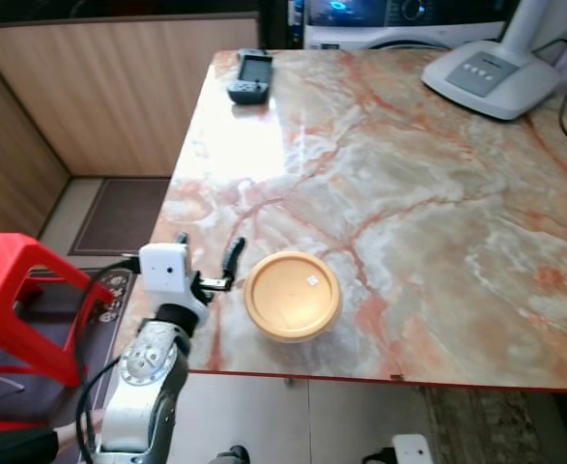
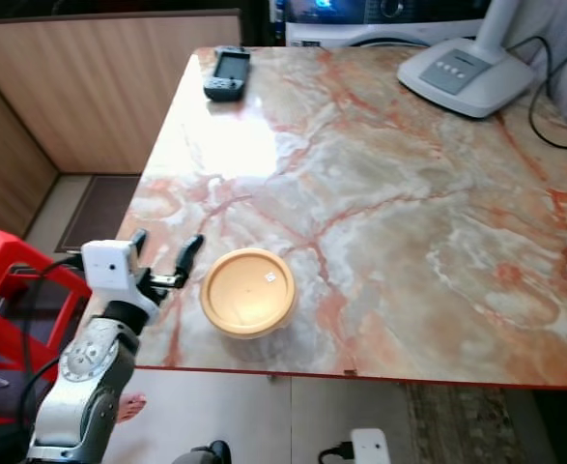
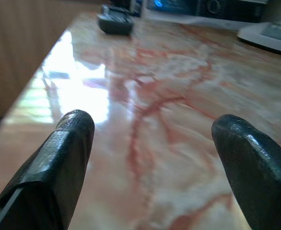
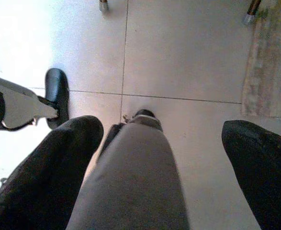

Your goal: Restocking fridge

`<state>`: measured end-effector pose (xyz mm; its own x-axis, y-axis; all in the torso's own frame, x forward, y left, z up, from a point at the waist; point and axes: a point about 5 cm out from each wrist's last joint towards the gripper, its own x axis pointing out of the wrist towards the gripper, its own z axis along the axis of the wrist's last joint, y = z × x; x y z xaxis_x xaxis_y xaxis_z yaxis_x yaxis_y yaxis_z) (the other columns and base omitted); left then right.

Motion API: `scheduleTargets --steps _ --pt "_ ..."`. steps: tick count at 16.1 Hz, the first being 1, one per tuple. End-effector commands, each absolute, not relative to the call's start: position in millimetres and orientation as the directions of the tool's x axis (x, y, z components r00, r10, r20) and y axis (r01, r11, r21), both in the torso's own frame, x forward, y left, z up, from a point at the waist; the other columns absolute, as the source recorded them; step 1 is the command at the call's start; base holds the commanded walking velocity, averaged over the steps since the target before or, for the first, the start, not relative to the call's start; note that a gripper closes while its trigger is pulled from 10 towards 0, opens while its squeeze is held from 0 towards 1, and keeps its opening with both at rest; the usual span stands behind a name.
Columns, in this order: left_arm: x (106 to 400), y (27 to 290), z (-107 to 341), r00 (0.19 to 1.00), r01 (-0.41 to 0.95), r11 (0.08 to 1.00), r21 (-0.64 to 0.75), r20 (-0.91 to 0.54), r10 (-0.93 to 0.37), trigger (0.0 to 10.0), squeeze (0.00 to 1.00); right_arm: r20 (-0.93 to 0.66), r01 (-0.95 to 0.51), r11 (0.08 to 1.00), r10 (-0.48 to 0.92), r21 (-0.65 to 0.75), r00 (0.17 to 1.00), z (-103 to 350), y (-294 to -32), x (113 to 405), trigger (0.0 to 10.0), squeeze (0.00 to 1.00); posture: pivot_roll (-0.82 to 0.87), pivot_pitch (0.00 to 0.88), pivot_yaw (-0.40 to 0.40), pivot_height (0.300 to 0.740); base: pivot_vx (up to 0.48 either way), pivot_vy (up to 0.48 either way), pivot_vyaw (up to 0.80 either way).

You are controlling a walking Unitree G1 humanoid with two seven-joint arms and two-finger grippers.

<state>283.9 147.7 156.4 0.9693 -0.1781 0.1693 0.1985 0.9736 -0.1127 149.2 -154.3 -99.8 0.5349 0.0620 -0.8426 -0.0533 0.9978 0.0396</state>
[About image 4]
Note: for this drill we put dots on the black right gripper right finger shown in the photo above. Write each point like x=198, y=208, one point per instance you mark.
x=264, y=172

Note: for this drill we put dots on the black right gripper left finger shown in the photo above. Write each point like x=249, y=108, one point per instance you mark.
x=42, y=172

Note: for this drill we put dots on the silver robot left leg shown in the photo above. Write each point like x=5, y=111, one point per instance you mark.
x=15, y=105

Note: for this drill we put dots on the silver robot leg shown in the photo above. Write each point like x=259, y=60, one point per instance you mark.
x=135, y=182
x=15, y=105

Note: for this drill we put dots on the black robot left foot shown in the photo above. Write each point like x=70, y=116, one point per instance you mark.
x=57, y=83

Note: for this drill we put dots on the black robot foot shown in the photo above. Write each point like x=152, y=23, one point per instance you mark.
x=57, y=83
x=147, y=117

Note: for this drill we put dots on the silver robot right leg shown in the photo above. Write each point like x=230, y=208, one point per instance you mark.
x=135, y=182

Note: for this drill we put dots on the beige patterned rug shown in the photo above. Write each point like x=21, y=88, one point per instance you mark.
x=269, y=72

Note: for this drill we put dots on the black robot right foot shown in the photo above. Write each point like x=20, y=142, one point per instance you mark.
x=147, y=117

